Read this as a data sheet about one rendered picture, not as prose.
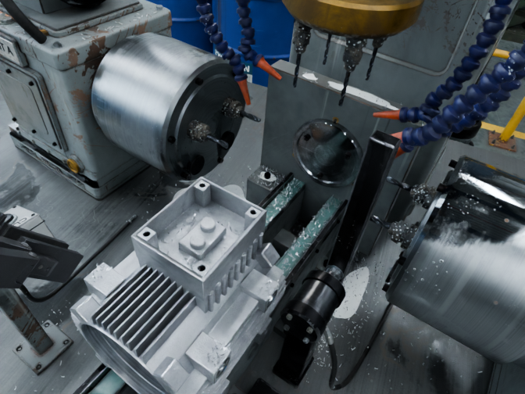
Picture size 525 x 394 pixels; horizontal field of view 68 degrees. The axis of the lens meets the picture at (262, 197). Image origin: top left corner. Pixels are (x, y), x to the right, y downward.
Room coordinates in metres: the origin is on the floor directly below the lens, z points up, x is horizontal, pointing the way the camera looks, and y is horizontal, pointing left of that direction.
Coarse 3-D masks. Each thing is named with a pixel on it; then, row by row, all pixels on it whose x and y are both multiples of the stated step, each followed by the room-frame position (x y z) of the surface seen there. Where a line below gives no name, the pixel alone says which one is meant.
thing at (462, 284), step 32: (416, 192) 0.45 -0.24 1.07; (448, 192) 0.36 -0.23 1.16; (480, 192) 0.36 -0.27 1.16; (512, 192) 0.37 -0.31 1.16; (384, 224) 0.38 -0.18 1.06; (416, 224) 0.45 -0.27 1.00; (448, 224) 0.33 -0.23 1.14; (480, 224) 0.32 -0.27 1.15; (512, 224) 0.32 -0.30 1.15; (416, 256) 0.31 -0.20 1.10; (448, 256) 0.30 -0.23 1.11; (480, 256) 0.29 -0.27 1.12; (512, 256) 0.29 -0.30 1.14; (384, 288) 0.34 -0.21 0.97; (416, 288) 0.29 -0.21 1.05; (448, 288) 0.28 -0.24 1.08; (480, 288) 0.27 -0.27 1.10; (512, 288) 0.26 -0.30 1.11; (448, 320) 0.26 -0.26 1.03; (480, 320) 0.25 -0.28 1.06; (512, 320) 0.24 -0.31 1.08; (480, 352) 0.24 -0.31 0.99; (512, 352) 0.22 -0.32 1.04
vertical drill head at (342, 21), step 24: (288, 0) 0.51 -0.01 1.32; (312, 0) 0.47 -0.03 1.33; (336, 0) 0.47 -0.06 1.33; (360, 0) 0.47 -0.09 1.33; (384, 0) 0.48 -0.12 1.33; (408, 0) 0.49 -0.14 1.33; (312, 24) 0.48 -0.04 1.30; (336, 24) 0.46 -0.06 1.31; (360, 24) 0.46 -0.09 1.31; (384, 24) 0.46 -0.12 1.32; (408, 24) 0.48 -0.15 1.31; (360, 48) 0.48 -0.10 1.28
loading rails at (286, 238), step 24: (288, 192) 0.58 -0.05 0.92; (288, 216) 0.56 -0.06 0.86; (336, 216) 0.52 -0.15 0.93; (264, 240) 0.48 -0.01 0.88; (288, 240) 0.51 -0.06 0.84; (312, 240) 0.46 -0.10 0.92; (288, 264) 0.40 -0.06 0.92; (312, 264) 0.45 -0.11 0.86; (288, 288) 0.36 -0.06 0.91; (240, 360) 0.24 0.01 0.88; (96, 384) 0.17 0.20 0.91; (120, 384) 0.17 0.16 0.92
